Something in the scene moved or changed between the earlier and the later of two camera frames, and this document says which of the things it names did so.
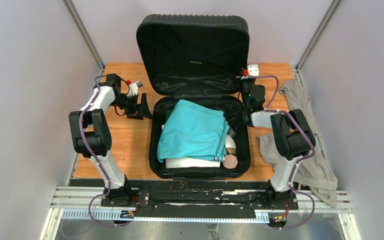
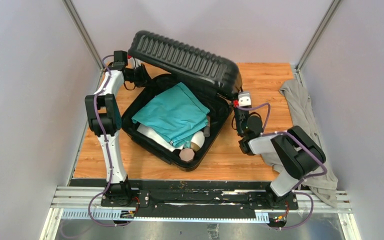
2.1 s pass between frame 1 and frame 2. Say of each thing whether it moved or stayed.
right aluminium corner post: stayed
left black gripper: moved
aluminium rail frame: stayed
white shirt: moved
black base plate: stayed
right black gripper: moved
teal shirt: moved
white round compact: moved
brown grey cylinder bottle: moved
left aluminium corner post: stayed
